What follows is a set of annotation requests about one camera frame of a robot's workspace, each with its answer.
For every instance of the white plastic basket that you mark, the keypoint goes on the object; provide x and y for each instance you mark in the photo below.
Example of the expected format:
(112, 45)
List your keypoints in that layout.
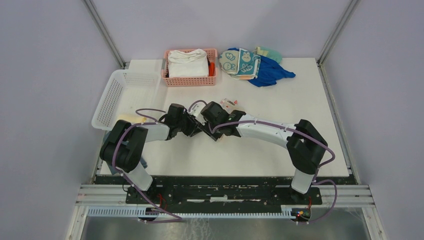
(127, 91)

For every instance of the pink plastic basket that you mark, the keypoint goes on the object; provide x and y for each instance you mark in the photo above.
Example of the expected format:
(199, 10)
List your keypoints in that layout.
(212, 56)

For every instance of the rabbit print towel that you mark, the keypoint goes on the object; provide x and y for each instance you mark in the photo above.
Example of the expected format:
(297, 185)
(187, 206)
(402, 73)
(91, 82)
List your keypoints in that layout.
(229, 105)

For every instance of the yellow duck towel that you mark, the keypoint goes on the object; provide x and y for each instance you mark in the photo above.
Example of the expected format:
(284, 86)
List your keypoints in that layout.
(133, 119)

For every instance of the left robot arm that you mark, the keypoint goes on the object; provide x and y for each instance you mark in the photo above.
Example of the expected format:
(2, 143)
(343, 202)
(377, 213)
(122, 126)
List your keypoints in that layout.
(123, 147)

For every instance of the aluminium frame rails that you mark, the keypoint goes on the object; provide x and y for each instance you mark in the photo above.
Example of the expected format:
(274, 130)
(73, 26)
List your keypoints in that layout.
(345, 197)

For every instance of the white folded towel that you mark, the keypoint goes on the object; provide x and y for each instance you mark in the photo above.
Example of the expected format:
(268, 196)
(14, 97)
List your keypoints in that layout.
(188, 64)

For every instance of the blue bunny pattern towel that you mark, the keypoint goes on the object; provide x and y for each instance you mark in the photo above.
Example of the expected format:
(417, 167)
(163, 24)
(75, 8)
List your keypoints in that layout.
(240, 64)

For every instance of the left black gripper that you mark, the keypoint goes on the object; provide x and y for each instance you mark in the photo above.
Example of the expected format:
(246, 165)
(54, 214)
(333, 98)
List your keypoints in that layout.
(192, 129)

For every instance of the orange towel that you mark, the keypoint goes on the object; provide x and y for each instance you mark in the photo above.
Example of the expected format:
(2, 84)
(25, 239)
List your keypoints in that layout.
(211, 69)

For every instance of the teal green towel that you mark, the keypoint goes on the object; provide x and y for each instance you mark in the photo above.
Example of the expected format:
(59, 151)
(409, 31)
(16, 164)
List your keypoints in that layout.
(269, 53)

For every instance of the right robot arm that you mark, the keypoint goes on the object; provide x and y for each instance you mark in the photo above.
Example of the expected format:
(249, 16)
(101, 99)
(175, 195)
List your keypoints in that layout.
(305, 145)

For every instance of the white cable duct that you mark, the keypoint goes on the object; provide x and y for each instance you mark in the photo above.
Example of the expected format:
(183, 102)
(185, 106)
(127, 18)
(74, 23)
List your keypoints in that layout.
(145, 212)

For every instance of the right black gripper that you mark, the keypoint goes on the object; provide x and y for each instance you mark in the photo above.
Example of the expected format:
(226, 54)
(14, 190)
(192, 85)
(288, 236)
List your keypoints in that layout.
(205, 128)

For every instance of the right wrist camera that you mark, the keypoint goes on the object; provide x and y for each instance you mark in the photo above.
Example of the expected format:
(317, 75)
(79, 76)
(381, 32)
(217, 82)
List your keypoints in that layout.
(195, 112)

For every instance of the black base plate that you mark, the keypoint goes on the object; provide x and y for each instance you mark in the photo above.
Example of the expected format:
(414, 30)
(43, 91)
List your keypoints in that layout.
(223, 195)

